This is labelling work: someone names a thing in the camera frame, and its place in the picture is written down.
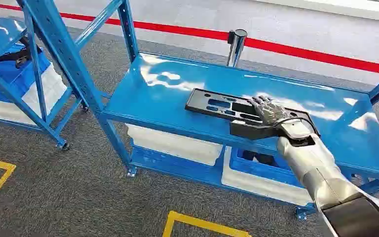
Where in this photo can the red barrier belt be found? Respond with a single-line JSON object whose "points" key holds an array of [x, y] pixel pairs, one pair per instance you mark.
{"points": [[323, 55], [176, 30]]}

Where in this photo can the large blue metal rack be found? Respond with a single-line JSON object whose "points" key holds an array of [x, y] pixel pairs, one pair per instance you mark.
{"points": [[176, 108]]}

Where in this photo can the small blue metal rack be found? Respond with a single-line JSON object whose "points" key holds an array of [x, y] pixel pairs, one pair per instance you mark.
{"points": [[0, 32]]}

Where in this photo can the chrome stanchion post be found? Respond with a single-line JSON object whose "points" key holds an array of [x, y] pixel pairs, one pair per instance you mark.
{"points": [[236, 49]]}

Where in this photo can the black part in crate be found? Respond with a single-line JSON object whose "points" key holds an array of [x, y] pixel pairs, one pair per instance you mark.
{"points": [[16, 59]]}

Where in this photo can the blue plastic crate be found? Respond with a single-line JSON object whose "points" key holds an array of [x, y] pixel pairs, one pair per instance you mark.
{"points": [[261, 168], [16, 75]]}

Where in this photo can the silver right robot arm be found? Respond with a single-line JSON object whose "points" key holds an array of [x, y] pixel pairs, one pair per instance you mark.
{"points": [[313, 170]]}

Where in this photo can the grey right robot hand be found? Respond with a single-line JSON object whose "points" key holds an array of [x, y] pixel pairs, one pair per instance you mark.
{"points": [[271, 113]]}

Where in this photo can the black metal panel part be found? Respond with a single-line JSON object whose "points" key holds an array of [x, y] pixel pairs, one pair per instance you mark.
{"points": [[194, 103]]}

